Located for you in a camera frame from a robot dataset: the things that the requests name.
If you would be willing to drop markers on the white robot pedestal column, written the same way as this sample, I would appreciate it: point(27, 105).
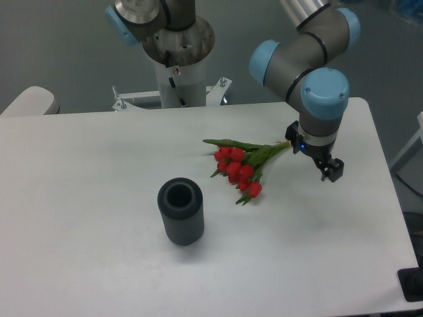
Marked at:
point(180, 60)

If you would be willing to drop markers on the white furniture at right edge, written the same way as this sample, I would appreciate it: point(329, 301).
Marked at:
point(412, 146)

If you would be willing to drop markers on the white metal base frame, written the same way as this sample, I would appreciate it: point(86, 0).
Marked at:
point(215, 95)

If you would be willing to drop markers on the dark grey ribbed vase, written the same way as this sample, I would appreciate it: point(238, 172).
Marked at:
point(180, 202)

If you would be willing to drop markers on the black table cable grommet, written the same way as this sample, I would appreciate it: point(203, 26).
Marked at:
point(411, 283)

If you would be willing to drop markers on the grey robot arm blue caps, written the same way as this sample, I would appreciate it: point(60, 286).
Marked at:
point(298, 74)

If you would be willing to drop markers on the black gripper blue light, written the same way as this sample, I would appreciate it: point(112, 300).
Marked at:
point(331, 168)

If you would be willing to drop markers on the red tulip bouquet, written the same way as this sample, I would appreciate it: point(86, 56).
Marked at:
point(243, 164)

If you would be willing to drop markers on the beige chair armrest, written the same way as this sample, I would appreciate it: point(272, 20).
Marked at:
point(34, 101)

